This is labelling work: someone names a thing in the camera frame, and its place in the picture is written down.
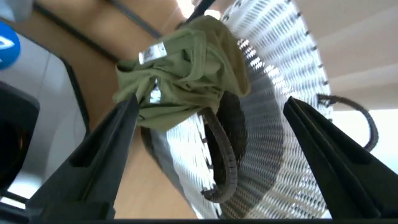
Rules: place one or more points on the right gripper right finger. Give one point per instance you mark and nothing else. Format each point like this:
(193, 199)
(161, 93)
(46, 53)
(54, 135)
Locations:
(351, 186)

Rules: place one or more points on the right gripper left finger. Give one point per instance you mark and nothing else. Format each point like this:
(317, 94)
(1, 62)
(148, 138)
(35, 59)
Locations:
(84, 186)

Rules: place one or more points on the green garment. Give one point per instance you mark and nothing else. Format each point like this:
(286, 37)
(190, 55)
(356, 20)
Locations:
(186, 81)

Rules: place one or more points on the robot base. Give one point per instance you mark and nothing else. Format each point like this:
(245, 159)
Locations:
(46, 124)

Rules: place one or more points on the white laundry basket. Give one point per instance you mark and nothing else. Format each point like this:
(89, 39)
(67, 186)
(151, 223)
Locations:
(273, 140)

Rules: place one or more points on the black clothes rack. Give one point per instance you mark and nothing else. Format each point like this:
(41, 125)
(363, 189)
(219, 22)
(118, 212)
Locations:
(77, 32)

